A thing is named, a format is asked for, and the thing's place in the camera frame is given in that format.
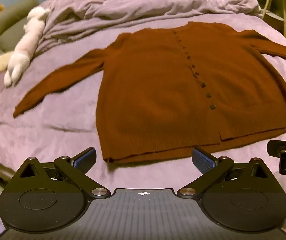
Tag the brown knit cardigan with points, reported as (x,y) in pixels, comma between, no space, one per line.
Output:
(158,92)

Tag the yellow-green side table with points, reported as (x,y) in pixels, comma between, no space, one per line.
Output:
(276,7)

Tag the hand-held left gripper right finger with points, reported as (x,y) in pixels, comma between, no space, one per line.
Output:
(203,160)

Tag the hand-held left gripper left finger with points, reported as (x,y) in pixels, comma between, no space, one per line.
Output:
(85,158)

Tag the purple bed sheet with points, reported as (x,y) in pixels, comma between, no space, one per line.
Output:
(58,135)

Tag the green sofa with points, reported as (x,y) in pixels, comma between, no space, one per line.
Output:
(8,21)

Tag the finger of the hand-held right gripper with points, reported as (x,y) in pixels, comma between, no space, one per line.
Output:
(274,148)

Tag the white plush toy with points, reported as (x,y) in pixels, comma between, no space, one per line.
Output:
(28,45)

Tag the crumpled purple duvet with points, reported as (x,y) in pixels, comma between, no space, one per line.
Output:
(133,5)

